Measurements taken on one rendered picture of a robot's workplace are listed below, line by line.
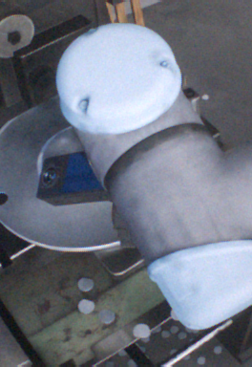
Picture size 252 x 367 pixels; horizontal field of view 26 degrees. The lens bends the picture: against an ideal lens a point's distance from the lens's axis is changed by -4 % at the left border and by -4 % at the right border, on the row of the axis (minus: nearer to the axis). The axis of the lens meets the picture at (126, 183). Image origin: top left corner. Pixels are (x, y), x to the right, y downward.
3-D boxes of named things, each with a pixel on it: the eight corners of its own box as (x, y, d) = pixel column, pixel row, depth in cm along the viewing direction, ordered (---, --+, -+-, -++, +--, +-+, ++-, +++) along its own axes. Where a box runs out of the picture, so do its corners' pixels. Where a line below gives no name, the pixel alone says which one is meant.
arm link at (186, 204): (352, 233, 30) (262, 88, 34) (195, 327, 27) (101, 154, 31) (309, 270, 37) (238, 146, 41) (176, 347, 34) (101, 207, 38)
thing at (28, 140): (-39, 139, 79) (-41, 135, 79) (129, 64, 86) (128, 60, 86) (30, 290, 62) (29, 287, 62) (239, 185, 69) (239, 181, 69)
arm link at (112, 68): (84, 153, 30) (30, 46, 33) (113, 213, 40) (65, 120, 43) (210, 89, 31) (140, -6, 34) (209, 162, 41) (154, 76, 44)
